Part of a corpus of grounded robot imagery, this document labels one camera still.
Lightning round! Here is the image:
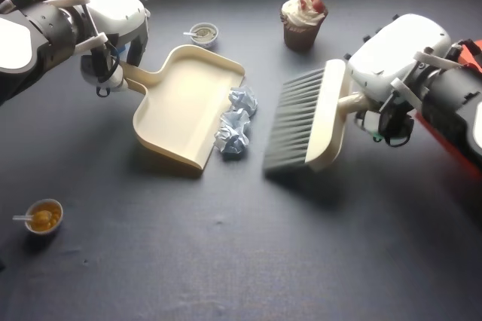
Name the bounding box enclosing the cream brush with grey bristles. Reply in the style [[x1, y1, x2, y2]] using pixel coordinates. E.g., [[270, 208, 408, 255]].
[[262, 59, 372, 179]]

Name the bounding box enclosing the cream plastic dustpan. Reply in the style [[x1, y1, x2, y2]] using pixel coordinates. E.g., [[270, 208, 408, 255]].
[[119, 44, 246, 179]]

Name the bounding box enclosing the small bowl of yellow corn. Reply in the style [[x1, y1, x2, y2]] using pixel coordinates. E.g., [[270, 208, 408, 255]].
[[24, 198, 64, 236]]

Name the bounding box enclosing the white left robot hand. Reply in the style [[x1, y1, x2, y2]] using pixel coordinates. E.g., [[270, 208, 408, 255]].
[[47, 0, 152, 99]]

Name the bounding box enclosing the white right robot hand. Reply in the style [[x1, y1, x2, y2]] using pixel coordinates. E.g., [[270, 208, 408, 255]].
[[345, 13, 453, 148]]

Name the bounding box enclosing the grey table cloth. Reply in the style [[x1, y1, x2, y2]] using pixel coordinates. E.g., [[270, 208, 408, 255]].
[[0, 0, 482, 321]]

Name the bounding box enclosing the white paper ball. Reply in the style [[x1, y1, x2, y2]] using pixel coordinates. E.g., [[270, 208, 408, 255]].
[[213, 127, 252, 162], [219, 109, 252, 136], [228, 85, 260, 117]]

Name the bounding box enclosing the orange foam block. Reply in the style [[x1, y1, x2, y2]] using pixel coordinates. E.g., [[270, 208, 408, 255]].
[[412, 38, 482, 176]]

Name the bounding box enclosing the toy cupcake with red hearts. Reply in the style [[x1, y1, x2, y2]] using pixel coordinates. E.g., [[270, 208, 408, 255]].
[[279, 0, 328, 54]]

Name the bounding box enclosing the small bowl of greenish soup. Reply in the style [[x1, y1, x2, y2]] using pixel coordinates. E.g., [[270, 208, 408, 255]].
[[189, 22, 220, 50]]

